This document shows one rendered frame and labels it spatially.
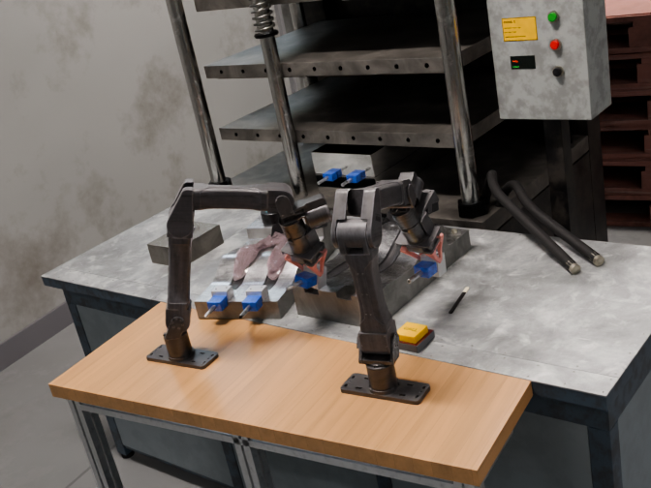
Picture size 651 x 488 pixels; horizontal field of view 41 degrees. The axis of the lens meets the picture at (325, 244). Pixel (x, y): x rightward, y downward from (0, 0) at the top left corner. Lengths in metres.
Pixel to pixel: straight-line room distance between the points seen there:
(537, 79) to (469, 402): 1.17
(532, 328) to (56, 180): 3.06
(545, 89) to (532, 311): 0.79
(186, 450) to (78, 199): 2.00
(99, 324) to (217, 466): 0.63
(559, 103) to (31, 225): 2.78
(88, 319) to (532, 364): 1.70
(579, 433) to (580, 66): 1.11
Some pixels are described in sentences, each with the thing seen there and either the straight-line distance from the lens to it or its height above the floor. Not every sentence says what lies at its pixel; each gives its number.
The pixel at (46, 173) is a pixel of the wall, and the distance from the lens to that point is 4.63.
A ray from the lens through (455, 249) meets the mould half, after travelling 2.52.
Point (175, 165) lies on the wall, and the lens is 5.29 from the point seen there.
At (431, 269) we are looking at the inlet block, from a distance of 2.18.
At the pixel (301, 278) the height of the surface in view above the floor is 0.94.
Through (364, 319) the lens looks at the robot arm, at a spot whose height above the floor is 0.99.
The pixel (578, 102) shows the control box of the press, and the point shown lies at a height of 1.13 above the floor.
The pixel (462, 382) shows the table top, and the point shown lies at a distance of 1.97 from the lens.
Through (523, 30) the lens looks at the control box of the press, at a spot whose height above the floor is 1.35.
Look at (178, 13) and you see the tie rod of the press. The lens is 3.41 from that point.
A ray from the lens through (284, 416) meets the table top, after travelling 1.98.
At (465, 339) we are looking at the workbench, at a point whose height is 0.80.
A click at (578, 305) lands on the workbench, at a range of 2.23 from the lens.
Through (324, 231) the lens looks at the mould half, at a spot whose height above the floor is 0.89.
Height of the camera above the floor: 1.87
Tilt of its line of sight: 22 degrees down
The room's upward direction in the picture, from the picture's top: 12 degrees counter-clockwise
